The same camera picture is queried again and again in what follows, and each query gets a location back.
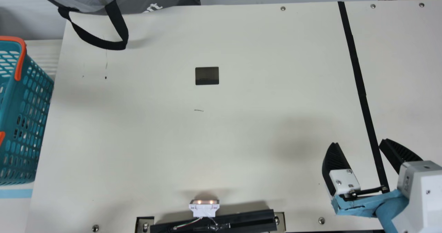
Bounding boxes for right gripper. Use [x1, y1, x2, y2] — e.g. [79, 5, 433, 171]
[322, 138, 424, 233]

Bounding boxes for teal shopping basket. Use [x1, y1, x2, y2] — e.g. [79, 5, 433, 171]
[0, 36, 55, 186]

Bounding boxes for black strip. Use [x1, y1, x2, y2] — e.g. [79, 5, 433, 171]
[337, 1, 391, 194]

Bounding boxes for white device with two lights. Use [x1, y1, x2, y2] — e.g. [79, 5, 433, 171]
[189, 199, 220, 218]

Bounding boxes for small square scanner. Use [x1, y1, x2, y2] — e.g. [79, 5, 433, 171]
[195, 67, 220, 86]

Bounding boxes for blue tape strip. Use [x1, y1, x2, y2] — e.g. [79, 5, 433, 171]
[0, 189, 33, 198]

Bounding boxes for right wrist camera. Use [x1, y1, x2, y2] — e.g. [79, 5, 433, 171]
[391, 160, 442, 233]

